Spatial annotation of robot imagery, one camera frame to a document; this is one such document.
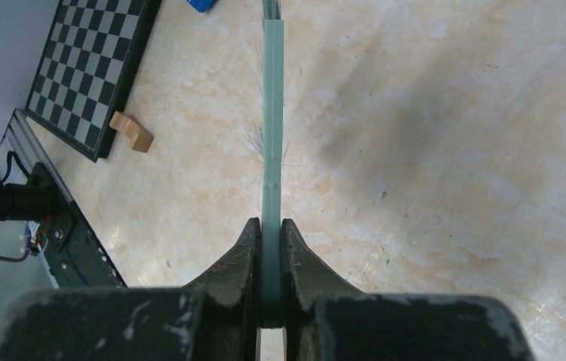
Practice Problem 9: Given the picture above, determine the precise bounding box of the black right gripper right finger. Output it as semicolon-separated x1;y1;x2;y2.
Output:
281;219;534;360

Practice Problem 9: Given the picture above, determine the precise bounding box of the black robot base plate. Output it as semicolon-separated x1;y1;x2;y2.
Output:
28;162;126;288

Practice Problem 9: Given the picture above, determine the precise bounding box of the black and grey checkerboard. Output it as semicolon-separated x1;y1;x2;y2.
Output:
25;0;161;162

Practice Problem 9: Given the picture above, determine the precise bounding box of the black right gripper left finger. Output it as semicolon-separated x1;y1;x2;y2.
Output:
0;218;261;360

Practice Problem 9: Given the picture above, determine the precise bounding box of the brown curved wooden piece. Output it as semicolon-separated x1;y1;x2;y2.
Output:
109;111;154;153

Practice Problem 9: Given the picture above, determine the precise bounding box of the blue toy car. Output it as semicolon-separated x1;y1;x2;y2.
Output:
187;0;218;13

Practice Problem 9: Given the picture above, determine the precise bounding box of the green hand brush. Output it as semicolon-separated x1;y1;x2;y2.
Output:
260;1;285;329

